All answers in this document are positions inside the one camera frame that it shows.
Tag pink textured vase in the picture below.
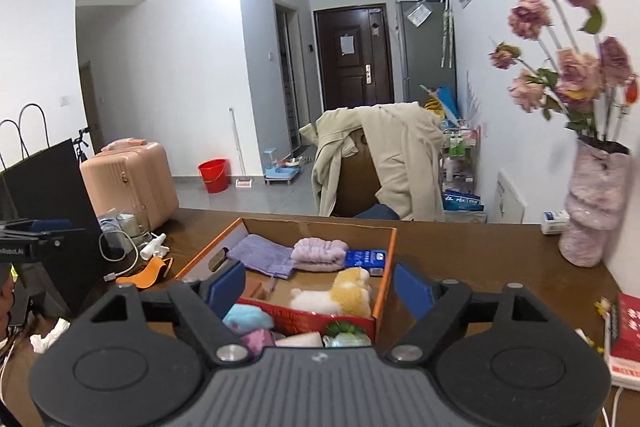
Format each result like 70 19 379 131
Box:
558 138 632 268

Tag side room door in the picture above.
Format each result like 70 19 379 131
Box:
274 0 303 132

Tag white hanging umbrellas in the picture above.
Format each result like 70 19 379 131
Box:
440 0 455 68

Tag cream soft toy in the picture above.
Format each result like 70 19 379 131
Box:
275 332 323 349

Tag blue white carton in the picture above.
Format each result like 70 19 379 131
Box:
442 189 486 212

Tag brown chair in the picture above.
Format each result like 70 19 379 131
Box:
332 129 383 218

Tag small white bottle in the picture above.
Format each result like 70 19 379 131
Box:
140 233 168 260

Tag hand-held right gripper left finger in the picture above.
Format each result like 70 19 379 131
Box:
75 261 253 364

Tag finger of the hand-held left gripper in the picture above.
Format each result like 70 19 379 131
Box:
27 228 86 245
0 219 73 234

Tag orange strap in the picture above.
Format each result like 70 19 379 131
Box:
116 255 175 290

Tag small white box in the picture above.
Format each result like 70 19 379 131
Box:
540 209 571 235

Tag grey fridge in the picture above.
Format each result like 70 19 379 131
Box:
396 0 457 105

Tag purple linen drawstring pouch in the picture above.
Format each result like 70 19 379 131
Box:
227 234 296 280

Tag rack with bottles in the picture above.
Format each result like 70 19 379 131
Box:
440 119 488 208

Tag pink towel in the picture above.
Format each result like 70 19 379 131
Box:
291 238 349 273

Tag black paper bag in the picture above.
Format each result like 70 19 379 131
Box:
0 104 106 318

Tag red cardboard box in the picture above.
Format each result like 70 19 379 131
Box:
175 217 398 343

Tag white wall panel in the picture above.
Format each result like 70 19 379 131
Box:
495 169 527 224

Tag white mop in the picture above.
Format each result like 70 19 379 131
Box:
229 108 253 188

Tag red bucket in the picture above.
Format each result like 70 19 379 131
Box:
197 158 229 194

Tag reddish brown box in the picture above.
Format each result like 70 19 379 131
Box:
240 279 268 303

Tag white charging cable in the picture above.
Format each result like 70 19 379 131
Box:
99 227 151 283

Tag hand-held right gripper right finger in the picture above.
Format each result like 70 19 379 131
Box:
390 262 546 364

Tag blue bag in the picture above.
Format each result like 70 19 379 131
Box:
419 84 461 120

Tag glass jar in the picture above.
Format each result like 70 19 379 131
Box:
116 205 151 248

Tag pale green soft toy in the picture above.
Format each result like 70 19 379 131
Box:
322 319 368 348

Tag teal plush toy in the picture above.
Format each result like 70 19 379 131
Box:
222 304 273 333

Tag beige coat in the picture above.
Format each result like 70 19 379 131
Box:
311 103 446 222

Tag purple satin scrunchie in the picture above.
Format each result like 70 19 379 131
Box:
240 328 286 355

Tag dried pink flowers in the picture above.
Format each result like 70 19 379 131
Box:
489 0 640 142

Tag dark brown door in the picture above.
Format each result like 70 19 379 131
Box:
313 4 396 112

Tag blue tissue packet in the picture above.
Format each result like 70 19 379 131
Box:
344 249 388 277

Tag pink suitcase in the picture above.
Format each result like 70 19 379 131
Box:
80 138 180 233

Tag white yellow sheep plush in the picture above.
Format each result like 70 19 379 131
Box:
289 267 375 319

